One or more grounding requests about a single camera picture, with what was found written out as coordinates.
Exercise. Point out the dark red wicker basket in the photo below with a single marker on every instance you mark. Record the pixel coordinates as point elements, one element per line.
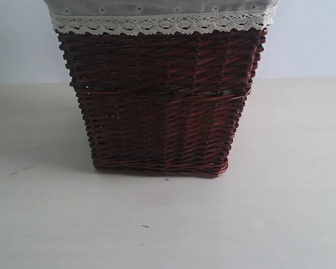
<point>163,104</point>

